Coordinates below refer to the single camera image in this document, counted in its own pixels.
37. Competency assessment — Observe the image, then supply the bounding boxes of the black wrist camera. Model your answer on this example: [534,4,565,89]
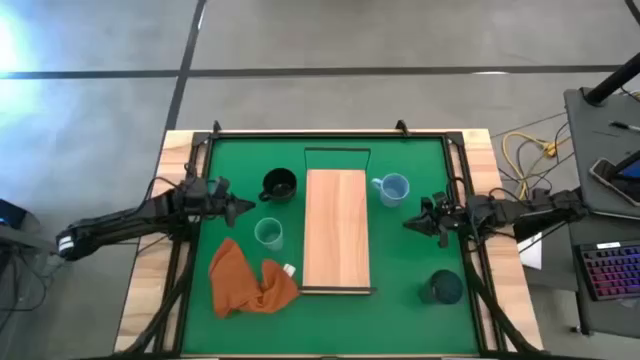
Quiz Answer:
[421,191,451,214]
[208,175,232,197]

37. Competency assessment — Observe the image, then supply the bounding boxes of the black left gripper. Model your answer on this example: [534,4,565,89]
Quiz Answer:
[182,177,257,229]

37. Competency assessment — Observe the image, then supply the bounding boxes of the dark teal cup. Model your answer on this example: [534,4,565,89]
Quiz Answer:
[418,268,465,306]

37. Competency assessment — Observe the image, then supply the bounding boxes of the black floor cables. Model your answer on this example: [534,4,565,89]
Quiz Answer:
[492,110,577,194]

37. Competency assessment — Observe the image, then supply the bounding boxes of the clear green plastic cup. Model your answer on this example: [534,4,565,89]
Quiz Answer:
[253,216,285,252]

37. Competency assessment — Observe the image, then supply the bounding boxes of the yellow cable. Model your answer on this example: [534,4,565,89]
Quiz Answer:
[501,130,571,201]

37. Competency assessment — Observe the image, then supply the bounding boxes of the black table frame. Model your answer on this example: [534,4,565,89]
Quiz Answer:
[119,119,556,360]

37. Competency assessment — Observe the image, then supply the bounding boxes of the backlit black keyboard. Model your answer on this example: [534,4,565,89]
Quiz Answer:
[575,239,640,302]

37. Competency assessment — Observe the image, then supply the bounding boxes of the black tablet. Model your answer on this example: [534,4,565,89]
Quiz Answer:
[613,149,640,182]

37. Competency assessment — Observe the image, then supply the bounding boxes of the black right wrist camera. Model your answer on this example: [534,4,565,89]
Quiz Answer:
[421,191,451,214]

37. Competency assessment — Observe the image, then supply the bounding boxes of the green table mat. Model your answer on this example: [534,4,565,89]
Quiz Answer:
[182,137,480,356]

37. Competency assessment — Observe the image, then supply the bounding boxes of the smartphone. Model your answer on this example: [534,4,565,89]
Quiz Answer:
[589,157,640,208]

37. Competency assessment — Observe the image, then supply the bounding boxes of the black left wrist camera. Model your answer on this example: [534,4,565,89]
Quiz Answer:
[208,175,232,197]

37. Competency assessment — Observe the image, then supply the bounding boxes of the light blue faceted mug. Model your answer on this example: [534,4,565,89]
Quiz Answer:
[370,172,411,209]

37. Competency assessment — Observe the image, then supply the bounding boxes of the black box with blue light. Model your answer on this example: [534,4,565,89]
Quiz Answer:
[0,198,27,232]

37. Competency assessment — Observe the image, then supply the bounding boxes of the grey side desk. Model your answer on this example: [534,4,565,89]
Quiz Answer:
[563,87,640,337]

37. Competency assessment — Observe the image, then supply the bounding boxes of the black mug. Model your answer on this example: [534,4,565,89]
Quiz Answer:
[257,167,299,205]

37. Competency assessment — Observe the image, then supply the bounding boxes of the white paper sheet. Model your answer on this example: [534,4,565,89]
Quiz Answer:
[517,232,544,271]

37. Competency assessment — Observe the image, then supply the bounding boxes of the black pole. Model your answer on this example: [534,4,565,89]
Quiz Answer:
[584,52,640,106]

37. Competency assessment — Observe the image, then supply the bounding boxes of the orange cloth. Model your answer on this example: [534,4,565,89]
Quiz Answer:
[208,237,301,320]

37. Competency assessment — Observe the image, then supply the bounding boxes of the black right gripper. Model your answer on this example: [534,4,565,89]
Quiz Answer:
[402,195,474,249]

